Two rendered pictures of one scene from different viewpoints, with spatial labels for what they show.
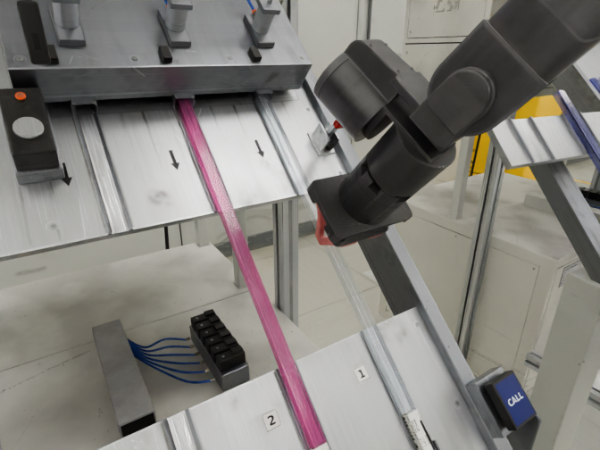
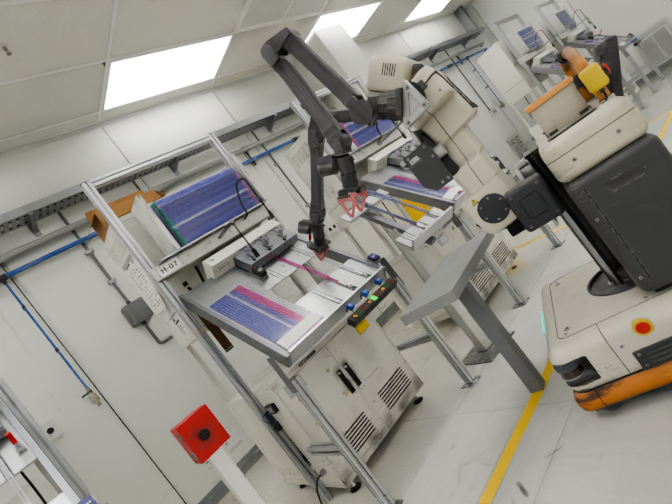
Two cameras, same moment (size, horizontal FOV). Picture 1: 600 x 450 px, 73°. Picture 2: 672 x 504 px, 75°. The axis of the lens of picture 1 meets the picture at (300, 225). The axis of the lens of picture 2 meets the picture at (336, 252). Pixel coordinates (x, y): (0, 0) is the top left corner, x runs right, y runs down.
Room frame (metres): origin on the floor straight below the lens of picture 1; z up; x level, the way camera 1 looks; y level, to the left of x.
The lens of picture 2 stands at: (-1.80, 0.13, 0.95)
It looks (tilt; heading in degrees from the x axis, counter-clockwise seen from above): 1 degrees down; 354
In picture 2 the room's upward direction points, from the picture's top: 37 degrees counter-clockwise
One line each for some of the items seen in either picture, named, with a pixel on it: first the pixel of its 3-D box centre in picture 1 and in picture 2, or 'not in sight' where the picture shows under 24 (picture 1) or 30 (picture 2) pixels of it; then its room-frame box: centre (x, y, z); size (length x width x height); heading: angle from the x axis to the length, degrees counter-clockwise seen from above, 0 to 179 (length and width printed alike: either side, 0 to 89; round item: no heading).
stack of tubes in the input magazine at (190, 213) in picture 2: not in sight; (206, 207); (0.58, 0.28, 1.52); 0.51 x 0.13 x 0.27; 123
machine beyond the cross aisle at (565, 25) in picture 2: not in sight; (576, 60); (4.14, -5.03, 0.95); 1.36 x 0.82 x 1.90; 33
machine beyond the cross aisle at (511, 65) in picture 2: not in sight; (544, 85); (3.37, -3.80, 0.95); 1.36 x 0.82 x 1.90; 33
